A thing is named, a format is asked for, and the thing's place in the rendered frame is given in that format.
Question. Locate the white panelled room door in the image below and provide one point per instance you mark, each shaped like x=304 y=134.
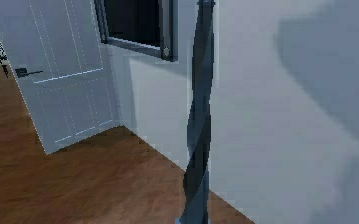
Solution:
x=63 y=83

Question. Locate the twisted dark floor lamp post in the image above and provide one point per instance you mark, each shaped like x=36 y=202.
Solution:
x=198 y=116

